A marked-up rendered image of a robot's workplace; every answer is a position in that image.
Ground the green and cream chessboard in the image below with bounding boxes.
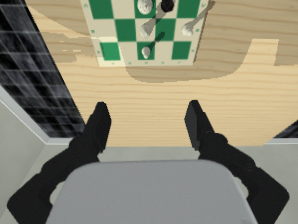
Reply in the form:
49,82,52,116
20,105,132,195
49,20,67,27
80,0,208,67

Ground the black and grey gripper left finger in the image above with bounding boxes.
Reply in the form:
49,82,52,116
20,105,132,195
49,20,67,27
7,102,112,224

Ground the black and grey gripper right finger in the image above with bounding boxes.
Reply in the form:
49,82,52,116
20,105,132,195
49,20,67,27
184,100,290,224

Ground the black rook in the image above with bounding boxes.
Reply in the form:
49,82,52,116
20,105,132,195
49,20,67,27
161,0,174,13

